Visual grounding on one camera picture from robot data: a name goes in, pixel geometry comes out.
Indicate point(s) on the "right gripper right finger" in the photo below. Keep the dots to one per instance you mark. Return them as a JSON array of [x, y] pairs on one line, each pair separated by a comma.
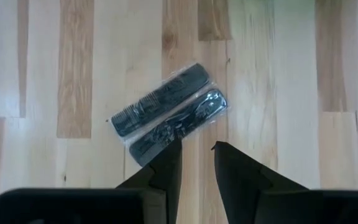
[[238, 186]]

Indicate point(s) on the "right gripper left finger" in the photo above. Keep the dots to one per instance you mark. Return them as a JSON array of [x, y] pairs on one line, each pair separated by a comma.
[[166, 174]]

